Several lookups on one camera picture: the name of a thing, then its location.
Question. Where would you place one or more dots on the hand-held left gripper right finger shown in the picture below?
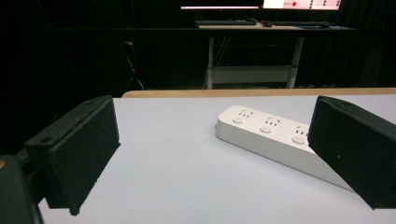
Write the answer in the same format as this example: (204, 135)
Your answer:
(358, 149)

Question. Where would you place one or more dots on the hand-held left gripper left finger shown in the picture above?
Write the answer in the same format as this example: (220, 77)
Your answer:
(74, 152)

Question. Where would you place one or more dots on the white power strip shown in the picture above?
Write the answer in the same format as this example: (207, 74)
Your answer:
(267, 137)

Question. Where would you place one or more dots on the desk with white legs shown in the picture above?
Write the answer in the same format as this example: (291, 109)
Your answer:
(252, 62)

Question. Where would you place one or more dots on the black keyboard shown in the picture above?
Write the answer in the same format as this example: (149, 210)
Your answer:
(224, 22)
(295, 23)

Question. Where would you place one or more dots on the small red and black device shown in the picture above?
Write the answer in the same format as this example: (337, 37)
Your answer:
(266, 23)

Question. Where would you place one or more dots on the computer monitor with red dot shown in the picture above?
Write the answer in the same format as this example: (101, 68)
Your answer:
(302, 3)

